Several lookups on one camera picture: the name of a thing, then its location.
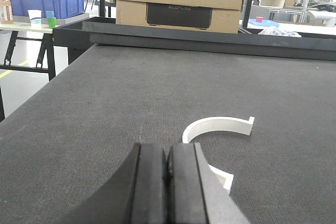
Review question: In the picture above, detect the large cardboard box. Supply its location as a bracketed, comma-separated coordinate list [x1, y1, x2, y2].
[116, 0, 243, 34]

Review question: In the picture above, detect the small red cube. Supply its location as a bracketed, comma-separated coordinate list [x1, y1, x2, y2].
[256, 17, 263, 23]

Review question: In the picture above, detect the folding trestle table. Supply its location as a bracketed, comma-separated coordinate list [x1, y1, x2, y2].
[0, 13, 90, 81]

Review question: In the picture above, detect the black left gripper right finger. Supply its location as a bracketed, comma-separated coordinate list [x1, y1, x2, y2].
[167, 143, 249, 223]

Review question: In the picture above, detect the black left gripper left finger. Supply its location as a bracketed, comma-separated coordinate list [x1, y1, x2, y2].
[57, 144, 167, 223]

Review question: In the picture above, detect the white curved pipe clamp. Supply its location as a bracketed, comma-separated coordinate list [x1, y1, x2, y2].
[182, 116, 255, 194]

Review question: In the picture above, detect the blue small cup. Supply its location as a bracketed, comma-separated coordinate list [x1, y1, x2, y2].
[46, 10, 55, 19]

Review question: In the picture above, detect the crumpled blue white bag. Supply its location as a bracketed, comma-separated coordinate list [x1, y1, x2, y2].
[258, 26, 302, 38]

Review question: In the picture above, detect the white paper cup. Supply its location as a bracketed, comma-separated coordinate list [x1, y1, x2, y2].
[27, 9, 42, 28]

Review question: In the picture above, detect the blue plastic crate background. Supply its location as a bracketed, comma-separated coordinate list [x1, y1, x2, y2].
[10, 0, 84, 19]

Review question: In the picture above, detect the blue flat tray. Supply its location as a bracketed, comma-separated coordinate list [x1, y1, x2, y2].
[248, 18, 279, 27]

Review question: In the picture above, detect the green small cup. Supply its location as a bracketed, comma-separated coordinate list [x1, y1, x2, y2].
[47, 17, 57, 28]

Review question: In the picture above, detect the brown white carton box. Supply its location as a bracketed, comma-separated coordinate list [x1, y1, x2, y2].
[1, 0, 14, 24]

